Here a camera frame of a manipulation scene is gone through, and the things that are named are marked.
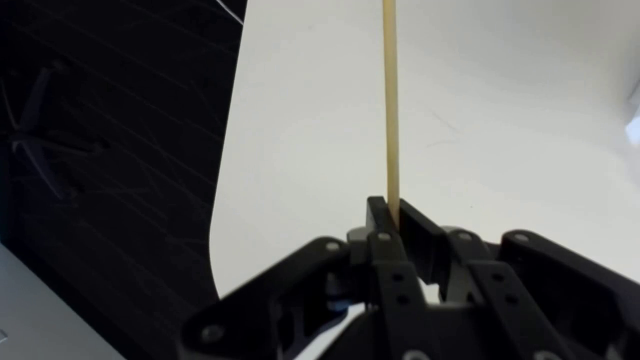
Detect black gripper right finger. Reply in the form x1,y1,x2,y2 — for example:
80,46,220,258
399,198,640,360

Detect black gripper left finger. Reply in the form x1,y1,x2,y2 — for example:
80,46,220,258
178,195,431,360

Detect thin pale wooden stick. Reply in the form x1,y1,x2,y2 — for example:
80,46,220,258
381,0,402,227

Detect black chair star base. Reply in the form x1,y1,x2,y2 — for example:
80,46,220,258
0,61,108,202

